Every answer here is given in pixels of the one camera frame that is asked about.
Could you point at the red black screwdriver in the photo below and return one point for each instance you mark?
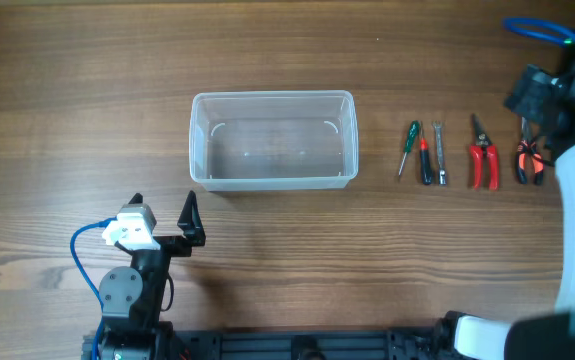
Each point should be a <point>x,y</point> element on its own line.
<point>427,173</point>

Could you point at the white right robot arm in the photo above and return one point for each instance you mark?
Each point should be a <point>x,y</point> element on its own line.
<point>550,336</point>

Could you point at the red handled cutters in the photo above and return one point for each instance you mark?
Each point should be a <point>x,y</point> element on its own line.
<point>483,149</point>

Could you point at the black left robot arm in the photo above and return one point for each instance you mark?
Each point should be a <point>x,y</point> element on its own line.
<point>132,296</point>

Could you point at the green handled screwdriver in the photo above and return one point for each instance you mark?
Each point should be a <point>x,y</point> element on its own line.
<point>411,135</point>

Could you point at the small silver wrench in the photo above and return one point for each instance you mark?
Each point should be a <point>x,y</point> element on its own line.
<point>442,174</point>

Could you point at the orange black needle-nose pliers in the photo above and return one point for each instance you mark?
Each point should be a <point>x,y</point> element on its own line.
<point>527,150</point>

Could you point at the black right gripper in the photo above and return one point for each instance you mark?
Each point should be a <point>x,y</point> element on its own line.
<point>527,90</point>

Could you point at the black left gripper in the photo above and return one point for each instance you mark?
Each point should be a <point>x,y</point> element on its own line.
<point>193,231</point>

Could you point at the clear plastic container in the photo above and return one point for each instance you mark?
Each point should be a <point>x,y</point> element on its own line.
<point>273,140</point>

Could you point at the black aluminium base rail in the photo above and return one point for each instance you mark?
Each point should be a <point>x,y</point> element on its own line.
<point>394,344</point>

